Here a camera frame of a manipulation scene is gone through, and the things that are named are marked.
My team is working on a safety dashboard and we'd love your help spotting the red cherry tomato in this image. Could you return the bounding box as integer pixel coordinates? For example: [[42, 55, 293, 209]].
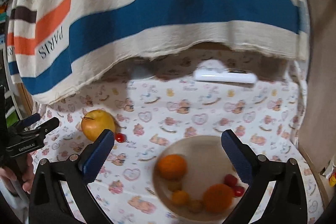
[[232, 185, 245, 197], [224, 174, 238, 188], [114, 133, 126, 143]]

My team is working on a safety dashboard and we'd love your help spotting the yellow cherry tomato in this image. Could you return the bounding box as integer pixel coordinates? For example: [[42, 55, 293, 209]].
[[171, 190, 190, 206], [188, 200, 203, 214]]

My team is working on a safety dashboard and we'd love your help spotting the brown longan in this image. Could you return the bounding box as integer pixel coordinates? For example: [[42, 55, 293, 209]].
[[167, 180, 183, 192]]

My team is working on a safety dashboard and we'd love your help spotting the large orange mandarin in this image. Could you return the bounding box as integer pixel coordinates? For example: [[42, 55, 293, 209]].
[[157, 154, 187, 180]]

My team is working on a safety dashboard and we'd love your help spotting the person left hand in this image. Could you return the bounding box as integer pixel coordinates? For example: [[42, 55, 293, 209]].
[[0, 154, 35, 195]]

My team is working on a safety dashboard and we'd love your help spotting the wooden headboard panel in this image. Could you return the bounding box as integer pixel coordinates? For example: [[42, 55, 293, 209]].
[[299, 0, 335, 172]]

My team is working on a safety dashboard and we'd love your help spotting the large yellow apple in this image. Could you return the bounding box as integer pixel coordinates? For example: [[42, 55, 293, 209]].
[[81, 110, 116, 141]]

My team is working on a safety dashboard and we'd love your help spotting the cream round plate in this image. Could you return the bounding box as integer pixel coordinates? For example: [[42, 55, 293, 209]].
[[152, 135, 248, 223]]

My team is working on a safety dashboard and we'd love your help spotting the striped Paris blanket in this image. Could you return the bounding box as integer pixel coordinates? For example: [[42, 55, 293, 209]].
[[6, 0, 309, 104]]

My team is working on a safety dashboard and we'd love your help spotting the white remote control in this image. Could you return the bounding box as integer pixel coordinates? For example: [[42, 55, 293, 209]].
[[193, 69, 257, 84]]

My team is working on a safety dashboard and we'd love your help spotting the baby bear print sheet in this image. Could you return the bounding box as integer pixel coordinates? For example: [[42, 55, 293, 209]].
[[33, 50, 323, 223]]

